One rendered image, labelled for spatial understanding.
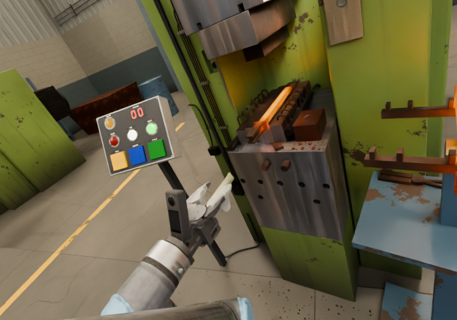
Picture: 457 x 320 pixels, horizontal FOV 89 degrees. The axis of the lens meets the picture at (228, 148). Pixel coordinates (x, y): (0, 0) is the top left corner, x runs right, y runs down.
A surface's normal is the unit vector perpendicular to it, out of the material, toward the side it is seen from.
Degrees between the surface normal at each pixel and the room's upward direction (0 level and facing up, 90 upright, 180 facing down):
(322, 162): 90
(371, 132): 90
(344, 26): 90
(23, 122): 90
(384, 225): 0
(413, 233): 0
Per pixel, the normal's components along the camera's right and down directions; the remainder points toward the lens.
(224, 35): -0.47, 0.57
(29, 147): 0.84, -0.07
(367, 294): -0.35, -0.82
